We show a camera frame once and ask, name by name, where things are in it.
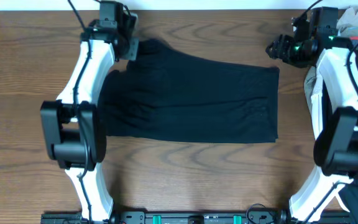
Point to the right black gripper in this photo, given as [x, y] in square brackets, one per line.
[281, 45]

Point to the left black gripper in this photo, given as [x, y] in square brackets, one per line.
[132, 48]

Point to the black t-shirt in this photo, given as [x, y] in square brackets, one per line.
[167, 95]

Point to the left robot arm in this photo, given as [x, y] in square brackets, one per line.
[73, 133]

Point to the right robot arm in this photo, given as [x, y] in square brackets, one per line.
[331, 54]

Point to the white garment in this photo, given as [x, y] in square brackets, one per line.
[318, 185]

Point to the beige garment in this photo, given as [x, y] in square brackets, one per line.
[348, 27]

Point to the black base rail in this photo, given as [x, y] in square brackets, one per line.
[255, 216]

